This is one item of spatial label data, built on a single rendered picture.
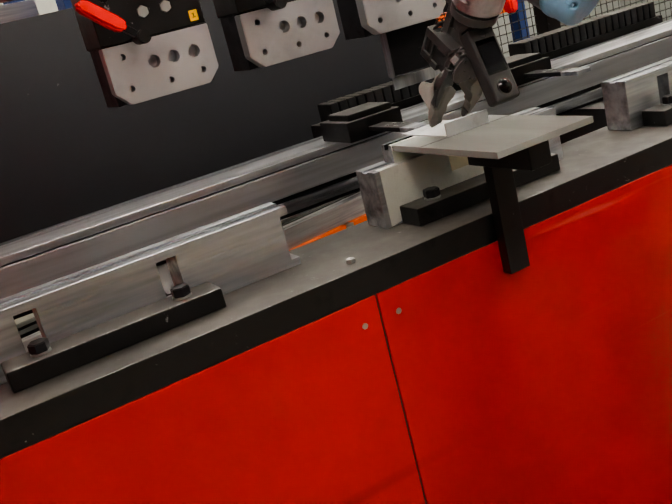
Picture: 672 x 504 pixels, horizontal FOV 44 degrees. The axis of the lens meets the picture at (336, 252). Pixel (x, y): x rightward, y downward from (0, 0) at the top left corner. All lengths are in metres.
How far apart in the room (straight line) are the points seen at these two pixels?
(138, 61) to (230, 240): 0.28
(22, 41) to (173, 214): 0.45
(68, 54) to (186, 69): 0.55
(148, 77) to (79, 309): 0.33
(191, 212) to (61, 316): 0.39
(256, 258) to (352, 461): 0.33
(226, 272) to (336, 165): 0.44
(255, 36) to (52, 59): 0.57
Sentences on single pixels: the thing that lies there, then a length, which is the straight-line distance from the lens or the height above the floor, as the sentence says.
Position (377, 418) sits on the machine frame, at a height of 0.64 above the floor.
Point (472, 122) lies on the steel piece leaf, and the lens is 1.36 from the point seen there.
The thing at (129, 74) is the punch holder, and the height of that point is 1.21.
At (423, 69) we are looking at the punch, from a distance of 1.42.
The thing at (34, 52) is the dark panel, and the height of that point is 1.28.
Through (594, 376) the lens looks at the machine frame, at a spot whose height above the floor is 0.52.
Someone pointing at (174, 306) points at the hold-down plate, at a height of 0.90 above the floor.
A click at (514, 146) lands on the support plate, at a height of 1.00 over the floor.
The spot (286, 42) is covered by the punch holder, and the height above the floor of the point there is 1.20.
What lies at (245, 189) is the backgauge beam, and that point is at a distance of 1.52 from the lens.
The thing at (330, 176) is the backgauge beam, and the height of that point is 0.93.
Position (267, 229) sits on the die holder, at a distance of 1.26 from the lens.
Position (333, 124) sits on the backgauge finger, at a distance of 1.60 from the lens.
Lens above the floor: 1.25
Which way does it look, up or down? 17 degrees down
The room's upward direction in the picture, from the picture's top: 14 degrees counter-clockwise
